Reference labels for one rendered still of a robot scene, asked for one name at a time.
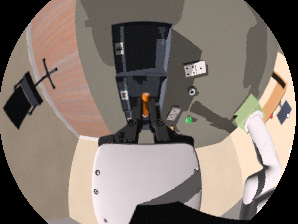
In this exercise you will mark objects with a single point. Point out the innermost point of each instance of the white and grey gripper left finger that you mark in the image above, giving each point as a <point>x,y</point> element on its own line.
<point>128,133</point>

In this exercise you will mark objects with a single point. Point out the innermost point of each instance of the black and white domino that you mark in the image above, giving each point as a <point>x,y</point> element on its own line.
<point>194,68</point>
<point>173,113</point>

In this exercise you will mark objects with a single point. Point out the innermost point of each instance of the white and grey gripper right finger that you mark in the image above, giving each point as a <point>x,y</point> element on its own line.
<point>164,134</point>

